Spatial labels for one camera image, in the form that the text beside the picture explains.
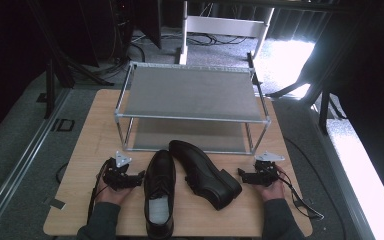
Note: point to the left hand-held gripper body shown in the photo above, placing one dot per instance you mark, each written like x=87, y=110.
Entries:
x=117, y=175

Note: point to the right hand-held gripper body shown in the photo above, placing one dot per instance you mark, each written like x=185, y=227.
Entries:
x=265, y=173

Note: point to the black leather shoe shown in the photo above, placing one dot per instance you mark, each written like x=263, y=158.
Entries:
x=203, y=175
x=160, y=193

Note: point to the person's right hand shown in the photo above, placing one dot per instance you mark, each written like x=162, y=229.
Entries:
x=273, y=191

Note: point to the person's left hand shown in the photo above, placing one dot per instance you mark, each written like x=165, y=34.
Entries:
x=111, y=195

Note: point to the grey tape piece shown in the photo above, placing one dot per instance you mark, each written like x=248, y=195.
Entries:
x=56, y=202

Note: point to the black metal stand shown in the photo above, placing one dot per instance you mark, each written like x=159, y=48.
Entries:
x=63, y=63
x=316, y=86

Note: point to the black floor bracket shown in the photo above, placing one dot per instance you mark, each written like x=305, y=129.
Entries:
x=63, y=125

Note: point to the metal frame shoe rack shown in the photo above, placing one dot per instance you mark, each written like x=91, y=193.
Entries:
x=193, y=96

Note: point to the metal floor rail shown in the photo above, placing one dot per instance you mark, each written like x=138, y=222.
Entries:
x=20, y=163

